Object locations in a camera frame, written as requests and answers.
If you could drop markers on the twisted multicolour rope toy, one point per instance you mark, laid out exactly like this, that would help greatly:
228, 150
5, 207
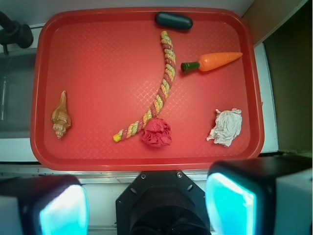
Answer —
162, 93

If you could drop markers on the orange plastic carrot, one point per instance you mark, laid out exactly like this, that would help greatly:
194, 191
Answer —
211, 61

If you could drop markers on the dark green oval case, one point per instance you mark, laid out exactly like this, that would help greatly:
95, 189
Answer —
174, 21

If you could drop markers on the crumpled red paper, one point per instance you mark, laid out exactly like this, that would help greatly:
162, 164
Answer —
157, 133

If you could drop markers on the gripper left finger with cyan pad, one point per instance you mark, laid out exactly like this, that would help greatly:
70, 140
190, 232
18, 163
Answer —
43, 205

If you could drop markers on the red plastic tray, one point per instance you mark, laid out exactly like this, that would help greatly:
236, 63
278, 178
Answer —
110, 63

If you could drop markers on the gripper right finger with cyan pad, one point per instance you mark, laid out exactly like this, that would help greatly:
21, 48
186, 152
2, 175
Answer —
261, 196

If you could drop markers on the brown spiral seashell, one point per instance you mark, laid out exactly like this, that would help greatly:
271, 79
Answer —
60, 117

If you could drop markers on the steel sink basin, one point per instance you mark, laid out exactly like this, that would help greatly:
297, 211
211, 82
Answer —
16, 90

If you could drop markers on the crumpled white paper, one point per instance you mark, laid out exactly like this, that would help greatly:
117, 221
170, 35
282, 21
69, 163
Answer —
228, 125

